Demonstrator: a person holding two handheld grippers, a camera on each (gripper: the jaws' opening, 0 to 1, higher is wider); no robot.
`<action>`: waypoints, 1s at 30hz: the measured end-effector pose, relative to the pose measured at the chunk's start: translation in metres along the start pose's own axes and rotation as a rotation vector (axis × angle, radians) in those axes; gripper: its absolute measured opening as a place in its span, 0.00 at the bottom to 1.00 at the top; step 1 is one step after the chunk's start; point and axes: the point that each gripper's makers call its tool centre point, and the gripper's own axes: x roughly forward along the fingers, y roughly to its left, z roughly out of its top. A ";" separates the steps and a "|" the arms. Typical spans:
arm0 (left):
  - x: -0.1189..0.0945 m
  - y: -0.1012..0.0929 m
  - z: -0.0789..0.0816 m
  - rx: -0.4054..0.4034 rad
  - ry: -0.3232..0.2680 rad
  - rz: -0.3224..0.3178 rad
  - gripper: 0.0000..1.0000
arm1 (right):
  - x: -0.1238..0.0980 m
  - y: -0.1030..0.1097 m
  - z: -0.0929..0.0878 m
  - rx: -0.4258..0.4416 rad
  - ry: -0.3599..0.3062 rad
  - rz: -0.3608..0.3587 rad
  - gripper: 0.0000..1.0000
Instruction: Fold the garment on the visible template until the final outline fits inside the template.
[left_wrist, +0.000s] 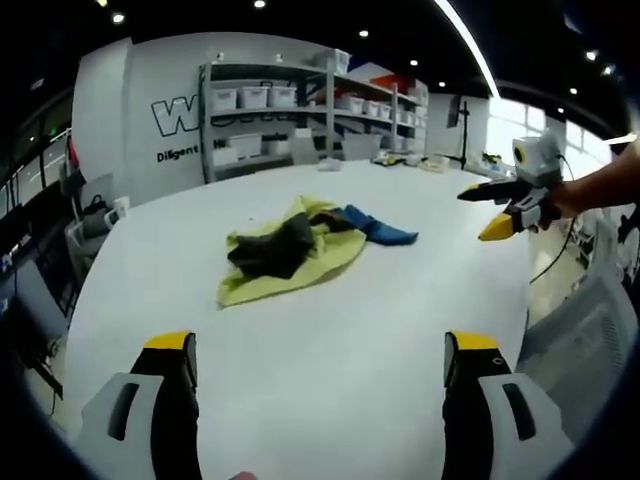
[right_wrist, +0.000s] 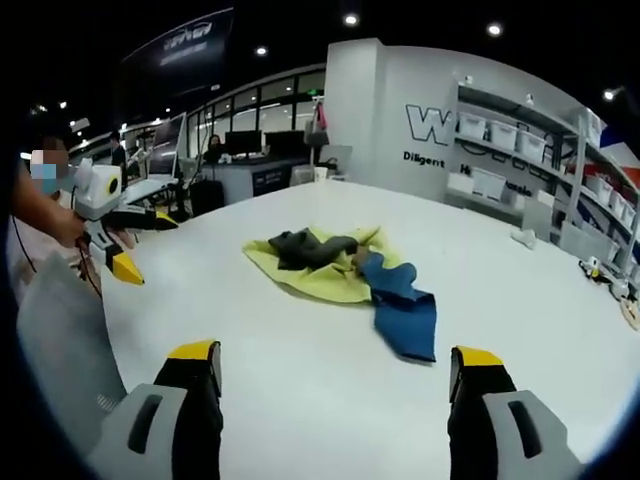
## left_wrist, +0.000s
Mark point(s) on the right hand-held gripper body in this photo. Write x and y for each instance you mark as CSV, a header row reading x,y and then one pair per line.
x,y
537,155

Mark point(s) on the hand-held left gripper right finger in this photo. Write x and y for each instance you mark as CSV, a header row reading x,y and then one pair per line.
x,y
475,400

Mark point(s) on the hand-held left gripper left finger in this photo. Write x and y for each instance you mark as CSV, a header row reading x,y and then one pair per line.
x,y
165,400

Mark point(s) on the yellow grey blue garment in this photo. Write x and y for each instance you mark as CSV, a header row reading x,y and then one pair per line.
x,y
290,260

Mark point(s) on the person's right hand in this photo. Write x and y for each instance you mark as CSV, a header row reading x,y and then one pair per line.
x,y
562,197

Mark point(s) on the person's left hand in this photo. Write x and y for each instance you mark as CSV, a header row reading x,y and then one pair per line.
x,y
245,475

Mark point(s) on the black monitor on stand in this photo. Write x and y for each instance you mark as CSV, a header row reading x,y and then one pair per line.
x,y
461,125

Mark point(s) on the clutter of small table items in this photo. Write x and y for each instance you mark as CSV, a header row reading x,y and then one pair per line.
x,y
415,162

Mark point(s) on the white mesh office chair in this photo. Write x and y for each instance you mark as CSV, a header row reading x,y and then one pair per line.
x,y
585,340

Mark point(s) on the ceiling light strip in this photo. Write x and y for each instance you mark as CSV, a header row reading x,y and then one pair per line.
x,y
467,42

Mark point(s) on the dark computer monitor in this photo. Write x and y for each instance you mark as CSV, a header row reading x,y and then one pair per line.
x,y
30,320

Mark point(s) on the grey handbag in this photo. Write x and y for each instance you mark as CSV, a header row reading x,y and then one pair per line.
x,y
96,217

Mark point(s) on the grey metal shelf rack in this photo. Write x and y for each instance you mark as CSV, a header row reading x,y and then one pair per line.
x,y
310,120

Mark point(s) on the row of white storage bins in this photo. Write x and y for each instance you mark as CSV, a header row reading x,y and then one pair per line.
x,y
310,100

